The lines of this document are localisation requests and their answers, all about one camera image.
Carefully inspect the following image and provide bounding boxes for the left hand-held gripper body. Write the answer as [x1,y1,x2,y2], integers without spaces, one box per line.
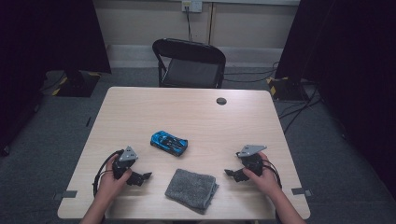
[111,146,139,181]

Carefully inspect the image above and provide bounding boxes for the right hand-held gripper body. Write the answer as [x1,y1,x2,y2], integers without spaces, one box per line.
[236,144,268,176]

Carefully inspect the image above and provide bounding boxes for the blue toy car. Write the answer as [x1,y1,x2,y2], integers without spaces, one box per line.
[149,130,189,158]

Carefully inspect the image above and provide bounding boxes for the grey towel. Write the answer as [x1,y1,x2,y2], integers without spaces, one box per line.
[164,168,219,216]

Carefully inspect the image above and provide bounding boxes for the person's right hand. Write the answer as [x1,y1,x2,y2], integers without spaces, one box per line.
[242,151,283,199]

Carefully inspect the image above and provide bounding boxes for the person's left hand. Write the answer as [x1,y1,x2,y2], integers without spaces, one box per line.
[94,153,134,203]

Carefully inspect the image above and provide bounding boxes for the grey tape strip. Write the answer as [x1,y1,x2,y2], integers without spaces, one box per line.
[52,189,78,201]
[291,187,312,197]

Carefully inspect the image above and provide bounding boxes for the black stand base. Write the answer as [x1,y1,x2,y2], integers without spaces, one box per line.
[265,76,311,102]
[40,69,102,98]

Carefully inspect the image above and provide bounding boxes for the black folding chair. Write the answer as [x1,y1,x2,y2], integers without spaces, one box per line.
[151,37,227,90]

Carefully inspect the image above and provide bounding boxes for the black curtain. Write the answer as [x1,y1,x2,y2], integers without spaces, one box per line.
[0,0,112,157]
[275,0,396,200]

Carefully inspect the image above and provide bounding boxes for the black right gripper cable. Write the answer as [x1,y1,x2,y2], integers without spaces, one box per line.
[262,159,283,189]

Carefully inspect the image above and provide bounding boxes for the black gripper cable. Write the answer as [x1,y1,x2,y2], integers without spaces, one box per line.
[92,149,125,199]
[262,159,283,189]

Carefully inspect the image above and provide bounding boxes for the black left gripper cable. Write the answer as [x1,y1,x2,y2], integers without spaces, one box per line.
[92,149,125,199]

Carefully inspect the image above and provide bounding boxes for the black floor cables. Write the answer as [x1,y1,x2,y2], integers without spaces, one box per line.
[278,83,325,134]
[223,61,281,84]

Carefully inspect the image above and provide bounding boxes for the black wall socket cable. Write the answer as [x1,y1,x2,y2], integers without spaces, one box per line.
[185,6,194,43]

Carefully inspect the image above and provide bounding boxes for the white wall socket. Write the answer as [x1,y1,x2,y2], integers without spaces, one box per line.
[181,0,204,13]

